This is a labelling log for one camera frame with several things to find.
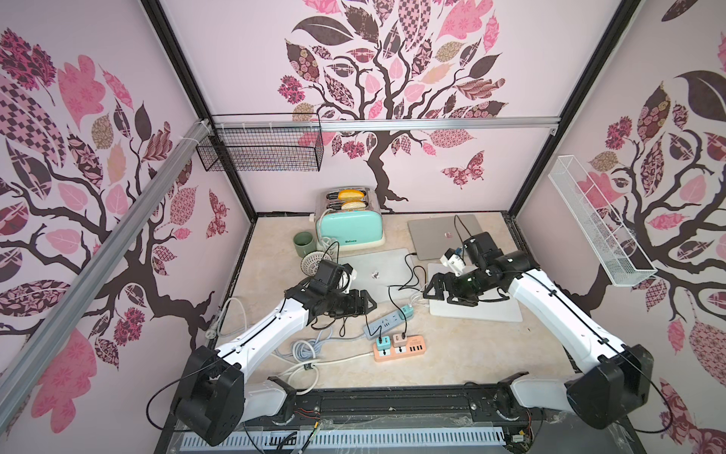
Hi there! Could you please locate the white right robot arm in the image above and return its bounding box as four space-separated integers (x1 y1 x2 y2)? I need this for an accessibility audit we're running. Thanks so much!
423 233 653 429

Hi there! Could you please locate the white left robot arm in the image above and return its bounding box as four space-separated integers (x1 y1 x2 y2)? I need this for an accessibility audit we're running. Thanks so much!
170 260 377 446

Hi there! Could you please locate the right white laptop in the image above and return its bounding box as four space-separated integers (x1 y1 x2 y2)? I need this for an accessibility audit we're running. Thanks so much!
428 289 523 323

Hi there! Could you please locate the pink charger on orange strip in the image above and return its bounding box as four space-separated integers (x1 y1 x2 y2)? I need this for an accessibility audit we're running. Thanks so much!
392 334 408 349

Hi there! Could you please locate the rear grey laptop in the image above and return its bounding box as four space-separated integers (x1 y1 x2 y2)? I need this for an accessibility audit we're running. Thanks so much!
408 215 483 261

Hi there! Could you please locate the grey power strip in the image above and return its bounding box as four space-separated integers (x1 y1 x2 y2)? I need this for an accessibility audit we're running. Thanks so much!
362 309 413 340

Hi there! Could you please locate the green ceramic cup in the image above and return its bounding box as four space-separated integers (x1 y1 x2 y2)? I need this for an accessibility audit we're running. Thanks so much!
293 231 318 258

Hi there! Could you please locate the orange power strip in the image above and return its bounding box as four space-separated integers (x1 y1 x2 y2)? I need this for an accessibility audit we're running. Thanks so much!
372 336 427 362

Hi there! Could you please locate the mint green toaster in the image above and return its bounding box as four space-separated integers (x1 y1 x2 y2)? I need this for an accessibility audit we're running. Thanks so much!
313 187 386 251

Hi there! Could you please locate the front orange bread slice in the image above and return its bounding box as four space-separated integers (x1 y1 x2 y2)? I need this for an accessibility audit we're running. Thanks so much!
340 201 368 210

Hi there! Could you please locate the black charging cable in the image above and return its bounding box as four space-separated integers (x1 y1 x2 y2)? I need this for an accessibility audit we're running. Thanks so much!
388 252 429 336

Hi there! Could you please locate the light blue strip cable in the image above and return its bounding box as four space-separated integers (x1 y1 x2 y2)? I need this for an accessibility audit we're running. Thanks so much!
270 325 370 367

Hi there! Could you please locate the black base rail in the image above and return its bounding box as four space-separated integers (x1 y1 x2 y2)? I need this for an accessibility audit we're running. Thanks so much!
152 382 648 454

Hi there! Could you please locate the white wire shelf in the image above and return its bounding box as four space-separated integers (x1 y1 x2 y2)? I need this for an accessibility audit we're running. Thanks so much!
548 155 657 288

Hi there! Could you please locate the white vented cable duct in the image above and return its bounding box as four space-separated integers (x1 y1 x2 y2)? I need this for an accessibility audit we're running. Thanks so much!
176 427 506 453

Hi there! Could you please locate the black wire basket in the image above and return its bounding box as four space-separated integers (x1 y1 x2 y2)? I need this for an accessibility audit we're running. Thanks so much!
197 113 324 172

